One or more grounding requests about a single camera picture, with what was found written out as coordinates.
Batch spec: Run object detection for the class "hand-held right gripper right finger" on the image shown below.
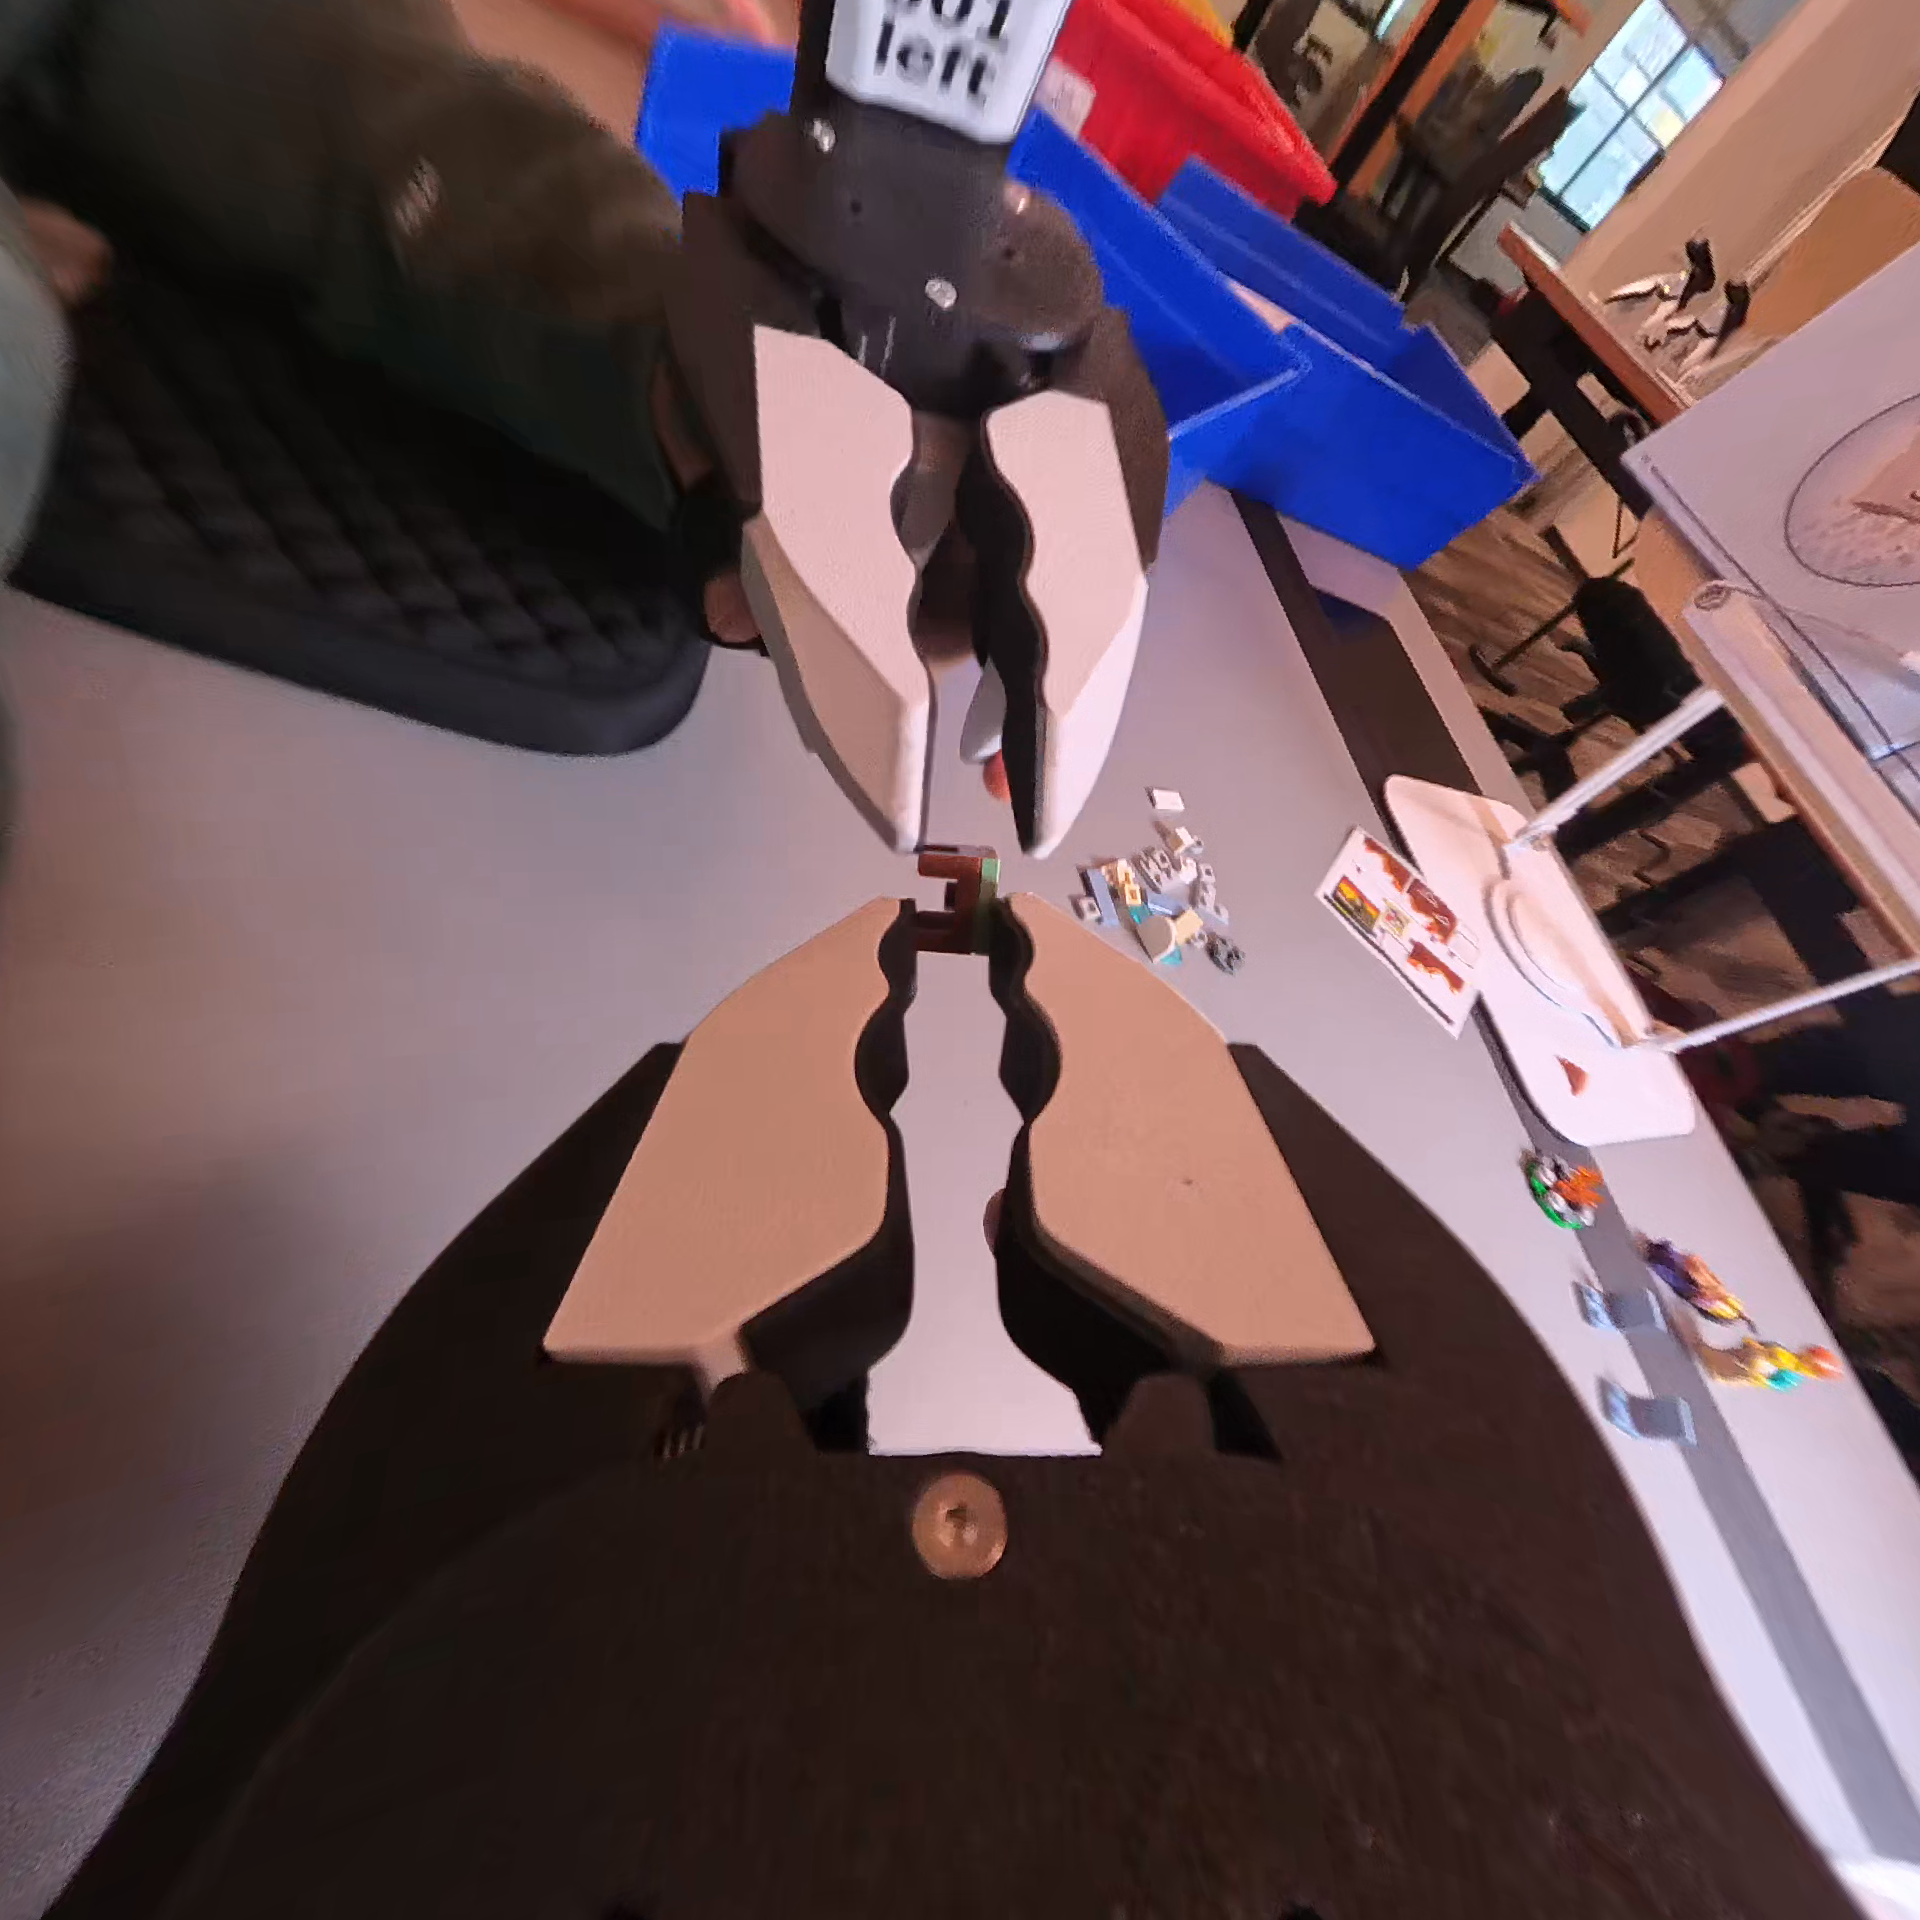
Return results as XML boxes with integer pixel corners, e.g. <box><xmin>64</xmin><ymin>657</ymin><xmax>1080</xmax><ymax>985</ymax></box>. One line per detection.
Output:
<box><xmin>990</xmin><ymin>891</ymin><xmax>1375</xmax><ymax>1397</ymax></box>

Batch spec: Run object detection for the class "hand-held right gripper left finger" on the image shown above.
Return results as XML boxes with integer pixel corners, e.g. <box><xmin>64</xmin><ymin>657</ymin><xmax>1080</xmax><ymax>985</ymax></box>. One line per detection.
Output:
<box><xmin>539</xmin><ymin>897</ymin><xmax>922</xmax><ymax>1403</ymax></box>

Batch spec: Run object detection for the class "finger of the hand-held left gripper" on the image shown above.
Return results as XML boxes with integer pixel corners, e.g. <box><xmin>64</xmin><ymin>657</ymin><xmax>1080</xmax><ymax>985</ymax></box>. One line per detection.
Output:
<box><xmin>958</xmin><ymin>391</ymin><xmax>1155</xmax><ymax>860</ymax></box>
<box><xmin>739</xmin><ymin>322</ymin><xmax>941</xmax><ymax>853</ymax></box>

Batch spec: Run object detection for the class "brown toy brick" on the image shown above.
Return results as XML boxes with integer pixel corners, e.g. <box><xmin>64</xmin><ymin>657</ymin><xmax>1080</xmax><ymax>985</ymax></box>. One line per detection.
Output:
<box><xmin>915</xmin><ymin>848</ymin><xmax>994</xmax><ymax>957</ymax></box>

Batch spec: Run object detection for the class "grey desk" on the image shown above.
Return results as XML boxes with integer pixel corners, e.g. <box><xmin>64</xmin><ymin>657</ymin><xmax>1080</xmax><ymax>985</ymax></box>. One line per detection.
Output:
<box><xmin>0</xmin><ymin>481</ymin><xmax>1920</xmax><ymax>1920</ymax></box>

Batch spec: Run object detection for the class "person's left hand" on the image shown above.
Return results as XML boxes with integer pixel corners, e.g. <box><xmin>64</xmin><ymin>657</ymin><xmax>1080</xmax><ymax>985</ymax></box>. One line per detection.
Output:
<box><xmin>653</xmin><ymin>359</ymin><xmax>771</xmax><ymax>653</ymax></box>

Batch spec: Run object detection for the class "pile of small toy bricks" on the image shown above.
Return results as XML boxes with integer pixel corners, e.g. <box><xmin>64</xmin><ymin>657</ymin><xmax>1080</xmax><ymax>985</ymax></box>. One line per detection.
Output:
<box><xmin>1072</xmin><ymin>786</ymin><xmax>1251</xmax><ymax>977</ymax></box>

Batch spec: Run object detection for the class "red storage bin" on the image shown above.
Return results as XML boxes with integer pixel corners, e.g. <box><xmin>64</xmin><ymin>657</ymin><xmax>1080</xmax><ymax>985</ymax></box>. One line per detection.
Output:
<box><xmin>1048</xmin><ymin>0</ymin><xmax>1336</xmax><ymax>219</ymax></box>

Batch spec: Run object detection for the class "sticker sheet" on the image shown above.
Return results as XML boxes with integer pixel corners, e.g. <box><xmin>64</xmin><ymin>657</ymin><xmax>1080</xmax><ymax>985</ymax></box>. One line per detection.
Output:
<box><xmin>1315</xmin><ymin>825</ymin><xmax>1487</xmax><ymax>1041</ymax></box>

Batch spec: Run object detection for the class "toy campfire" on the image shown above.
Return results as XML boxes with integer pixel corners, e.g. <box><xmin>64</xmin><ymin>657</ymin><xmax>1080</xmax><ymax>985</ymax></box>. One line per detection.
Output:
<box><xmin>1522</xmin><ymin>1148</ymin><xmax>1610</xmax><ymax>1235</ymax></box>

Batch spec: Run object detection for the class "white book stand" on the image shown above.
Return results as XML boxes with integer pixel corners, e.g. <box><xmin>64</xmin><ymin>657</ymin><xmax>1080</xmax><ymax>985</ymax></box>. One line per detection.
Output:
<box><xmin>1380</xmin><ymin>569</ymin><xmax>1920</xmax><ymax>1151</ymax></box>

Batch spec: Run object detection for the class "black wrist rest pad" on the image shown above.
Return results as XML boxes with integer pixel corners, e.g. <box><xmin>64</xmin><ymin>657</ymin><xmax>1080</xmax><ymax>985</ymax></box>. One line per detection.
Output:
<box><xmin>16</xmin><ymin>271</ymin><xmax>714</xmax><ymax>759</ymax></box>

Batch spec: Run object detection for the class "purple toy piece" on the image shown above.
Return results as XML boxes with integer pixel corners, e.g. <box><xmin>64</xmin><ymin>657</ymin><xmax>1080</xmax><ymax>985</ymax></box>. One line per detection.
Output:
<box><xmin>1634</xmin><ymin>1232</ymin><xmax>1748</xmax><ymax>1329</ymax></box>

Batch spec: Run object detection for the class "wooden table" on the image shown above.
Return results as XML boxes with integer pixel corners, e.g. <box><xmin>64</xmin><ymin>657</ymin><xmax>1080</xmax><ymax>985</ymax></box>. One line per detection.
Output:
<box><xmin>1500</xmin><ymin>164</ymin><xmax>1807</xmax><ymax>431</ymax></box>

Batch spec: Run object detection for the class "toy minifigure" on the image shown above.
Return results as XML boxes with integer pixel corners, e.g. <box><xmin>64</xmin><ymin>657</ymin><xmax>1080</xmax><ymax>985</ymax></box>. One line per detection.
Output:
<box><xmin>1695</xmin><ymin>1332</ymin><xmax>1844</xmax><ymax>1394</ymax></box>

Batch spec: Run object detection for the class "open instruction booklet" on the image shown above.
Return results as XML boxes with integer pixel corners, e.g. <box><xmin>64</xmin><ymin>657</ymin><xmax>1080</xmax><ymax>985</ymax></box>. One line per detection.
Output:
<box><xmin>1628</xmin><ymin>247</ymin><xmax>1920</xmax><ymax>783</ymax></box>

